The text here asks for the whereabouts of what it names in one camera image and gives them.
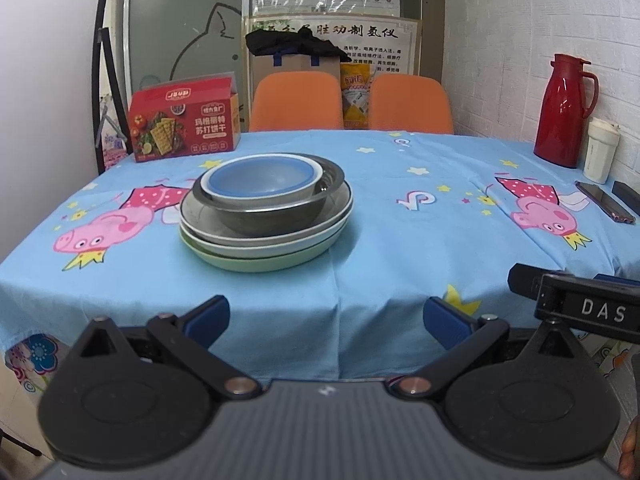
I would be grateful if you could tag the black cloth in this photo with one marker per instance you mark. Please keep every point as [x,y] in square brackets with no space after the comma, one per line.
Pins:
[280,42]

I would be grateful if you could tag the yellow snack bag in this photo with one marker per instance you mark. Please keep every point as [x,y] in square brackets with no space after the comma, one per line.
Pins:
[355,95]

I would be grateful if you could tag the white plate with patterned rim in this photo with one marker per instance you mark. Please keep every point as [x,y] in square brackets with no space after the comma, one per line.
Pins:
[192,220]

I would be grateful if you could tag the green plate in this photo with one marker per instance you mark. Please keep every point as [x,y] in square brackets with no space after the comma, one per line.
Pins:
[260,265]

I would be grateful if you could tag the blue cartoon pig tablecloth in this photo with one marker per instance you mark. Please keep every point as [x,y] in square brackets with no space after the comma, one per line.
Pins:
[425,240]

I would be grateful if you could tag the floral printed bag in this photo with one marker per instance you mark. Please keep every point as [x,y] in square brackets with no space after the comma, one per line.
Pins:
[112,142]

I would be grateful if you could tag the red thermos jug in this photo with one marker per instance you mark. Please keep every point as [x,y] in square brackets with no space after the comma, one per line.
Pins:
[560,120]

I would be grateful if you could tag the stainless steel bowl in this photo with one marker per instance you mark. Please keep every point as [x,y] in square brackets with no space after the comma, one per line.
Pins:
[280,220]

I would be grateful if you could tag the plain white plate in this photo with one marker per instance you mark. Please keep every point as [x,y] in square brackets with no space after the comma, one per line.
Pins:
[260,252]

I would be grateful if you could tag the wall poster with large characters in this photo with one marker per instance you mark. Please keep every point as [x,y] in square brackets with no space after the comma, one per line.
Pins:
[380,45]

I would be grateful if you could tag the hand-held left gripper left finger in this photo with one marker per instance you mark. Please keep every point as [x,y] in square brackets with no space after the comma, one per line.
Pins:
[207,317]

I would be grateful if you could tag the blue plastic bowl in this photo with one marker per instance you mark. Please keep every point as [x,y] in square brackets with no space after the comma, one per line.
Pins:
[260,180]

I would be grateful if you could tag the black metal stand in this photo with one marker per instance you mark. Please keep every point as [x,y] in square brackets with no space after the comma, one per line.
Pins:
[103,35]

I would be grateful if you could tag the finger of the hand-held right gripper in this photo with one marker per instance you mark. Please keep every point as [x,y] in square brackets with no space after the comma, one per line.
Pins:
[522,277]

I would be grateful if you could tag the red cracker box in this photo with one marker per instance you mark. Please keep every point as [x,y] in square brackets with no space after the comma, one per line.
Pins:
[200,130]

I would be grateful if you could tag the glass panel with pig drawing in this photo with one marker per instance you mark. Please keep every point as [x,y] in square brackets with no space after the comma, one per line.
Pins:
[190,35]

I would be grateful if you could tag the white tumbler cup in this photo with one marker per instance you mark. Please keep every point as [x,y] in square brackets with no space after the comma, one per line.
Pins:
[600,155]

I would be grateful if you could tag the orange fabric chair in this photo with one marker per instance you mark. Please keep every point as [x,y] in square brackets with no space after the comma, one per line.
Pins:
[295,102]
[410,105]

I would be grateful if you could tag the black flat case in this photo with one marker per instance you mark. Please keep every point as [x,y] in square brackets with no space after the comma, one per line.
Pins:
[627,192]

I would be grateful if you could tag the person's right hand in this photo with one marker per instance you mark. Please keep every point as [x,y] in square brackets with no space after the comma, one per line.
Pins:
[631,450]

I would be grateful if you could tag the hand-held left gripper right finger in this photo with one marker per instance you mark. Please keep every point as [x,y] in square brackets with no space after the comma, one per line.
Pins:
[445,325]

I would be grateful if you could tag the black smartphone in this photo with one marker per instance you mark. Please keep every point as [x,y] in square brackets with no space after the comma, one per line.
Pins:
[602,200]

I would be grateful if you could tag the floral floor mat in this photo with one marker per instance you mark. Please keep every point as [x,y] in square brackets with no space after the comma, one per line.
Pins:
[30,360]

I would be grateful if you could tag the white ribbed bowl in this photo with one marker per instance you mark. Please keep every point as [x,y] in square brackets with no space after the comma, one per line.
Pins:
[260,202]

